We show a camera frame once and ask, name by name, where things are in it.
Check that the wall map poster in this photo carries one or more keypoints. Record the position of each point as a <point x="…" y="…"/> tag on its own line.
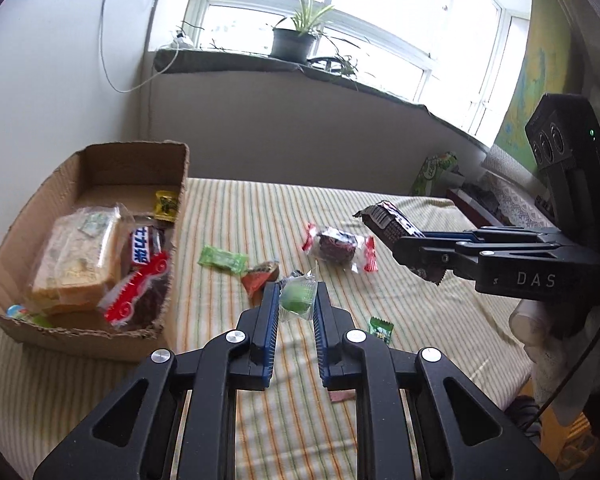
<point x="530" y="75"/>

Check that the red-ended dark cake packet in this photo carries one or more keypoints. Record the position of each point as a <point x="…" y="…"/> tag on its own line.
<point x="337" y="247"/>
<point x="137" y="295"/>

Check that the white lace cloth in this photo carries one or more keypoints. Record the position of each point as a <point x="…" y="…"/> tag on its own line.
<point x="515" y="195"/>

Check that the striped tablecloth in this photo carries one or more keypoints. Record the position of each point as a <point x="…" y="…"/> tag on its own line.
<point x="280" y="210"/>

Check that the bagged sliced bread loaf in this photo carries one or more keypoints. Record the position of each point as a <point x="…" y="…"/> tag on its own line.
<point x="75" y="255"/>

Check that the jelly cup with printed lid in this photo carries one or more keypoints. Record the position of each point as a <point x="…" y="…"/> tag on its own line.
<point x="17" y="312"/>

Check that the light green candy packet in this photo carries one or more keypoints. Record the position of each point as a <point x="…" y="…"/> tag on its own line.
<point x="222" y="259"/>

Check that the reddish jelly cup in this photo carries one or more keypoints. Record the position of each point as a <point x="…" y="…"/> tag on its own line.
<point x="259" y="280"/>

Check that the small brown wrapper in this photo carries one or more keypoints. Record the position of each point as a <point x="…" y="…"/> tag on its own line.
<point x="342" y="396"/>

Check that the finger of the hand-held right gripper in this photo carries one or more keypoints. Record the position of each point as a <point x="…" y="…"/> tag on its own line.
<point x="505" y="234"/>
<point x="430" y="255"/>

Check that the white framed window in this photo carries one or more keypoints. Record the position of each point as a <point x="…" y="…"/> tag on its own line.
<point x="380" y="25"/>

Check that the small trailing plant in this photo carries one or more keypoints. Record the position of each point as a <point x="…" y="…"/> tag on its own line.
<point x="347" y="62"/>

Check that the small dark green candy packet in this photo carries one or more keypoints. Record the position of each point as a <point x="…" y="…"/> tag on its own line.
<point x="381" y="330"/>

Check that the dark chocolate bar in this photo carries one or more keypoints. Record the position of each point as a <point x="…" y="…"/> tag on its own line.
<point x="147" y="250"/>
<point x="385" y="225"/>

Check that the person's right hand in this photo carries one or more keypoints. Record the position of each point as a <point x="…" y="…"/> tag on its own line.
<point x="525" y="322"/>

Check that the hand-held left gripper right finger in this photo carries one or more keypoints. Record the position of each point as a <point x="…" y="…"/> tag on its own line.
<point x="322" y="332"/>

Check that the green snack bag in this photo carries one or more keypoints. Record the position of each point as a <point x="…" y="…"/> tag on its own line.
<point x="432" y="172"/>

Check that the yellow candy packet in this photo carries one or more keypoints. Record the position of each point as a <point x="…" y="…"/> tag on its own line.
<point x="166" y="204"/>

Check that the green jelly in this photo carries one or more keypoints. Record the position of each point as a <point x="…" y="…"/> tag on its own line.
<point x="296" y="297"/>

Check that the potted plant in grey pot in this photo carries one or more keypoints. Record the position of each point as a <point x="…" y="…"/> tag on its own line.
<point x="292" y="42"/>

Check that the white charger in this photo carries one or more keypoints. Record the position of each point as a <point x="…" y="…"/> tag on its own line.
<point x="181" y="41"/>

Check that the person's right forearm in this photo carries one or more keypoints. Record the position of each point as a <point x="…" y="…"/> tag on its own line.
<point x="560" y="375"/>

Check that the white cabinet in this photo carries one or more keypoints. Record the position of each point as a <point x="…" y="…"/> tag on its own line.
<point x="55" y="60"/>

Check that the black round device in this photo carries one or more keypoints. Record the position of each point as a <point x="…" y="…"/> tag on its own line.
<point x="325" y="63"/>

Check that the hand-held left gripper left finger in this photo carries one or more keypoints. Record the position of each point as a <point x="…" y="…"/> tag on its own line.
<point x="270" y="320"/>

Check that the dark red storage box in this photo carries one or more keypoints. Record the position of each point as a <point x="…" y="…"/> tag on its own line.
<point x="472" y="205"/>

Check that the brown cardboard box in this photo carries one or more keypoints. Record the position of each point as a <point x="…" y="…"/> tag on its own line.
<point x="105" y="160"/>

